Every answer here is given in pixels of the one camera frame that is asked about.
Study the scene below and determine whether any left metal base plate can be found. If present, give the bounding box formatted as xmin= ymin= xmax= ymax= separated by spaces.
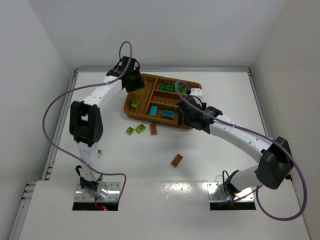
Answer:
xmin=74 ymin=181 xmax=121 ymax=203

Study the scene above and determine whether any brown lego brick lone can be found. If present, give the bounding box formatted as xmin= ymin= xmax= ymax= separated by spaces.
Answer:
xmin=170 ymin=154 xmax=183 ymax=168

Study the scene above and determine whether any brown wicker divided basket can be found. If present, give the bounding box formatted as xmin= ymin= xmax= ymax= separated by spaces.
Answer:
xmin=124 ymin=73 xmax=191 ymax=130

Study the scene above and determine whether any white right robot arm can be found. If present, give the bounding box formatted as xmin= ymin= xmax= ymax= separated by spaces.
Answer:
xmin=177 ymin=88 xmax=293 ymax=200

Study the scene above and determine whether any dark green lego block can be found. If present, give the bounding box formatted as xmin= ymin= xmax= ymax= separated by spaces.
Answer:
xmin=167 ymin=86 xmax=175 ymax=92

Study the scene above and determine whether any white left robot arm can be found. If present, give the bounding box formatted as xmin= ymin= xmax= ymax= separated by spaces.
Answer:
xmin=69 ymin=56 xmax=145 ymax=195

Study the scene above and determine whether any cyan patterned round lego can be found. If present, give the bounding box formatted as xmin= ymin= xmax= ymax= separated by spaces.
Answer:
xmin=161 ymin=110 xmax=175 ymax=120

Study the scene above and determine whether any green shiny lego brick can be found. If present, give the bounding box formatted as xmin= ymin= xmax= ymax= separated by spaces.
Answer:
xmin=159 ymin=84 xmax=170 ymax=91

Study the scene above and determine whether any green lego plate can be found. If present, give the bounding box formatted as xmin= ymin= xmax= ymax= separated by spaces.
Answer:
xmin=179 ymin=87 xmax=188 ymax=95

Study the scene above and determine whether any lime sloped lego brick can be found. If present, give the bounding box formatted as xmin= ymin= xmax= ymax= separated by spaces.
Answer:
xmin=135 ymin=124 xmax=146 ymax=134

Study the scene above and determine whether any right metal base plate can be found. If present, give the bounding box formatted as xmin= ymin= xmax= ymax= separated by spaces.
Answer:
xmin=207 ymin=181 xmax=255 ymax=204

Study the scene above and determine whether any brown lego brick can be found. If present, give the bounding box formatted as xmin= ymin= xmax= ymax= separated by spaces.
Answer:
xmin=149 ymin=123 xmax=158 ymax=136

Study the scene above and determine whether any metal base plate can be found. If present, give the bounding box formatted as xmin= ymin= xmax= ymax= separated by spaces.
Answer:
xmin=74 ymin=181 xmax=121 ymax=203
xmin=207 ymin=181 xmax=255 ymax=204

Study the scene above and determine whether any cyan long lego brick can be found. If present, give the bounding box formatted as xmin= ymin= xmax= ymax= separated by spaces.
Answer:
xmin=149 ymin=105 xmax=158 ymax=117

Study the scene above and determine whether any lime square lego brick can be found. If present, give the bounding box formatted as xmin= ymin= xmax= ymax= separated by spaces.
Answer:
xmin=126 ymin=127 xmax=135 ymax=136

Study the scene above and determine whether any lime long lego brick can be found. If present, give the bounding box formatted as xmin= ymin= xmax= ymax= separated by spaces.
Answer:
xmin=136 ymin=88 xmax=144 ymax=94

